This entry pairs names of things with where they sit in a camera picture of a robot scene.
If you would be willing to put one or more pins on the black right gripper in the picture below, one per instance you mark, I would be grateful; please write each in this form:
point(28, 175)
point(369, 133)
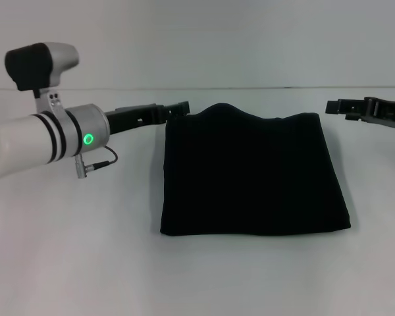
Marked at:
point(388, 112)

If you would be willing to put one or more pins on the black shirt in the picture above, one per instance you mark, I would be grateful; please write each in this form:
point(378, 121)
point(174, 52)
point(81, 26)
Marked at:
point(250, 171)

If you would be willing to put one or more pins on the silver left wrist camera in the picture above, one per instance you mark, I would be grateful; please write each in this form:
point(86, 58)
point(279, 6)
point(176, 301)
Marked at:
point(39, 66)

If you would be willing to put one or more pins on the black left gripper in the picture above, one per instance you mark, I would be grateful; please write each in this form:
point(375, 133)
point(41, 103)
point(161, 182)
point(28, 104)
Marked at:
point(135, 116)

